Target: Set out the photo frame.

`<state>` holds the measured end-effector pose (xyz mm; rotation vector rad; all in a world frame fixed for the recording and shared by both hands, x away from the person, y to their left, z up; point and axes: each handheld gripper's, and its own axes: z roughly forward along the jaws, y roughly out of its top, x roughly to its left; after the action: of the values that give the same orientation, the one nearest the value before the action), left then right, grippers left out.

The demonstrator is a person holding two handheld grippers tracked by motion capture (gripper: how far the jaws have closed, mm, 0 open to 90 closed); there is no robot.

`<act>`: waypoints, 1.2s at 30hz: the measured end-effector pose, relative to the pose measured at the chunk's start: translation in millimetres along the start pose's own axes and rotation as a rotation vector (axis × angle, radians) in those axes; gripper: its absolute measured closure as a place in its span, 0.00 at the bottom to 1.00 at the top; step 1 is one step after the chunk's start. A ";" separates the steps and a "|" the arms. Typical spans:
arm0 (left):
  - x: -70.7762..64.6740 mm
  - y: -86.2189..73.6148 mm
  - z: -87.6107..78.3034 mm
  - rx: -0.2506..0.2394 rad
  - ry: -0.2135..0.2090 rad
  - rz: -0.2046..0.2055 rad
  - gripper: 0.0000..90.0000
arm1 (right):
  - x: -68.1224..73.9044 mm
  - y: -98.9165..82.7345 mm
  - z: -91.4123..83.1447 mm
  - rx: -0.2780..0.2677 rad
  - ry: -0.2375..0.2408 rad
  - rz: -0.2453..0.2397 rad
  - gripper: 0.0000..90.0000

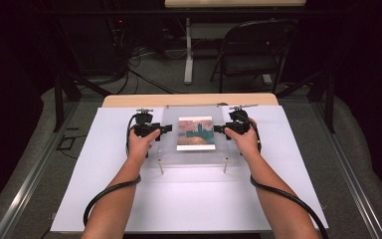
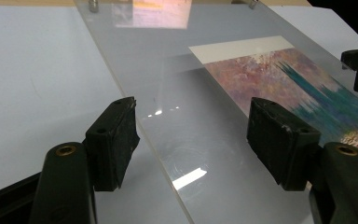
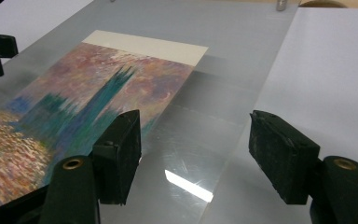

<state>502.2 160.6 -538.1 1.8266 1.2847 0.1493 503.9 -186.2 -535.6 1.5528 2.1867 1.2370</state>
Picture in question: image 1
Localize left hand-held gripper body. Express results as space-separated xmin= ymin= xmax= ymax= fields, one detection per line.
xmin=132 ymin=108 xmax=162 ymax=138

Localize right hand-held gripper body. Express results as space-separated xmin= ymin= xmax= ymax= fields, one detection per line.
xmin=227 ymin=104 xmax=259 ymax=135

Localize clear acrylic photo frame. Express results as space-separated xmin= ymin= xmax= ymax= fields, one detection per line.
xmin=150 ymin=104 xmax=233 ymax=175

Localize painting print card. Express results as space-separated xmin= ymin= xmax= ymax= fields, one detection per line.
xmin=176 ymin=116 xmax=216 ymax=152

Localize person's right hand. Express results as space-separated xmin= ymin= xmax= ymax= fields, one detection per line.
xmin=224 ymin=119 xmax=263 ymax=162

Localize person's left hand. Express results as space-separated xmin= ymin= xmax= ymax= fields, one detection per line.
xmin=127 ymin=127 xmax=162 ymax=164

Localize wooden table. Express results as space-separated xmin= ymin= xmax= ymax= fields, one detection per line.
xmin=101 ymin=93 xmax=280 ymax=109

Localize black folding chair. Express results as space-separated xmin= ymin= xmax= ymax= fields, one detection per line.
xmin=210 ymin=18 xmax=299 ymax=95

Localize white table board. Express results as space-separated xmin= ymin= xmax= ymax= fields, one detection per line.
xmin=50 ymin=106 xmax=329 ymax=233

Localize white-legged desk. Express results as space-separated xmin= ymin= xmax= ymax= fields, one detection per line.
xmin=163 ymin=0 xmax=307 ymax=86

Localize black metal stand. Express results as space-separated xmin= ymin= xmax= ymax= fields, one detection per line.
xmin=52 ymin=73 xmax=113 ymax=133
xmin=276 ymin=70 xmax=338 ymax=134

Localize dark equipment cabinet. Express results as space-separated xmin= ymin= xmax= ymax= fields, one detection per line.
xmin=59 ymin=13 xmax=127 ymax=77

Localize black floor cables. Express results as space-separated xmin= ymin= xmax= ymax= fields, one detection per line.
xmin=111 ymin=45 xmax=181 ymax=96

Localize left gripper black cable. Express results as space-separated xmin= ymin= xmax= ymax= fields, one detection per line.
xmin=83 ymin=113 xmax=142 ymax=227

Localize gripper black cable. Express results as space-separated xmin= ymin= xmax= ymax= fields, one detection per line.
xmin=83 ymin=113 xmax=142 ymax=227
xmin=249 ymin=119 xmax=330 ymax=239

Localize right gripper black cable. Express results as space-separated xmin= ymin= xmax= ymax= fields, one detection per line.
xmin=249 ymin=119 xmax=330 ymax=239

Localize aluminium floor rail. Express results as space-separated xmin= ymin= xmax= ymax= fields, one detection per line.
xmin=310 ymin=99 xmax=382 ymax=239
xmin=0 ymin=99 xmax=82 ymax=239

